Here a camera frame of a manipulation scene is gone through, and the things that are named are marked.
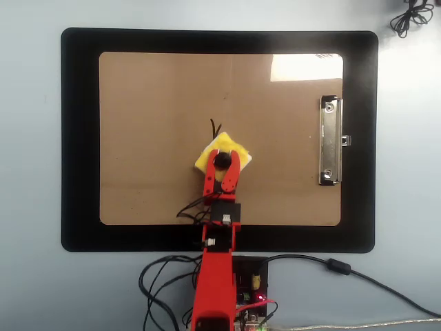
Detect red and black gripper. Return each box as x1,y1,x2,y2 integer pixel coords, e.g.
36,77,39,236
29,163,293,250
203,148,241,205

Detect yellow sponge with black knob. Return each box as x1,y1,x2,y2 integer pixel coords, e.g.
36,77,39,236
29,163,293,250
193,130,254,183

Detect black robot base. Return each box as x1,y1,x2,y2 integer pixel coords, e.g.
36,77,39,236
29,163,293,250
231,255,270,317

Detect brown clipboard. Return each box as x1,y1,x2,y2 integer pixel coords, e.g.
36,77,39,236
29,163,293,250
99,51,345,228

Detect metal clipboard clip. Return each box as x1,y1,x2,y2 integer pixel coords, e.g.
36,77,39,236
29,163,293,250
317,94,353,187

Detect controller circuit board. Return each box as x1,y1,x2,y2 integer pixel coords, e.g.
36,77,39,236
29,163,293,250
234,268,270,331

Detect black mat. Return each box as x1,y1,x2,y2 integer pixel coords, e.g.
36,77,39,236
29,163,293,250
60,27,380,253

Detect black arm wires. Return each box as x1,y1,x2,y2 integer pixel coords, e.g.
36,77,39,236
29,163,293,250
139,192,222,331

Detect red wire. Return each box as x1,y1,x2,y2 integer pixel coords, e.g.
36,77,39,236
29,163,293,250
236,299,278,327

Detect black power cable with ferrite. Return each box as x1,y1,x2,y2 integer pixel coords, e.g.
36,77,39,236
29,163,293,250
254,254,441,318

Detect silver USB cable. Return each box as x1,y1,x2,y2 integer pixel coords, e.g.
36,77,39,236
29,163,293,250
265,317,441,331

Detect coiled black cable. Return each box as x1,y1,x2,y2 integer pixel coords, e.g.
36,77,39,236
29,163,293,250
389,0,436,39

